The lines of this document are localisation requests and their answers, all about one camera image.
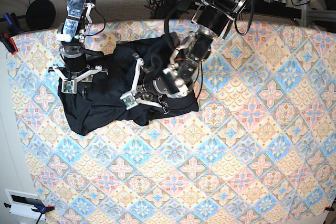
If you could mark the blue clamp upper left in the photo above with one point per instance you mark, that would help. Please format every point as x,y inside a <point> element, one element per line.
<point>13,23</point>

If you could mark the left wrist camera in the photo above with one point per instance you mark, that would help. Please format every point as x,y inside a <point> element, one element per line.
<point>129,100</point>

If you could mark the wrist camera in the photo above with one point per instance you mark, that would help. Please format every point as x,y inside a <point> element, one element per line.
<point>129,100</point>
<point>69,87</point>

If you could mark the black t-shirt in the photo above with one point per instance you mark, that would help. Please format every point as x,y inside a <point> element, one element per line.
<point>104,105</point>

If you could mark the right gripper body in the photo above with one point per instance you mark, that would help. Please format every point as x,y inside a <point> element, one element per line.
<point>76,64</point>

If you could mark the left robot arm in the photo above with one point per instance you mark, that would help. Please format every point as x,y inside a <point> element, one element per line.
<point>173,77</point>

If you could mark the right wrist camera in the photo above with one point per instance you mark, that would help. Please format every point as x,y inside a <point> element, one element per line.
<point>69,87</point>

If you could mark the red clamp lower right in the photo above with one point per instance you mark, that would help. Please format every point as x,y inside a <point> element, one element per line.
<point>330,208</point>

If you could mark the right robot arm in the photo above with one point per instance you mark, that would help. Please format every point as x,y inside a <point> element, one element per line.
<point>71,37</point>

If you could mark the patterned tablecloth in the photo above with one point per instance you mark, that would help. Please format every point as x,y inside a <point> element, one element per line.
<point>261,148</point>

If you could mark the blue clamp lower left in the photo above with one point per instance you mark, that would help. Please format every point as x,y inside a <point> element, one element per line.
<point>39,209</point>

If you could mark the black round stool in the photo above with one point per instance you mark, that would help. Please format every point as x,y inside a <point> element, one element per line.
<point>40,15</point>

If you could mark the white floor outlet box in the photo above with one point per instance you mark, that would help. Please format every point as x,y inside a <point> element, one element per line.
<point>22,203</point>

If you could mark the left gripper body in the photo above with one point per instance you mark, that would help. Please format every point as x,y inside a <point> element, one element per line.
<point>142,89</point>

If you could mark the blue clamp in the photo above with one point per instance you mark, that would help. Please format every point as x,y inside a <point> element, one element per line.
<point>13,23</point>
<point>39,209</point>

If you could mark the red black clamp left edge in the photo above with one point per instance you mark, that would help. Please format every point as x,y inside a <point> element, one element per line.
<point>9,43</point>

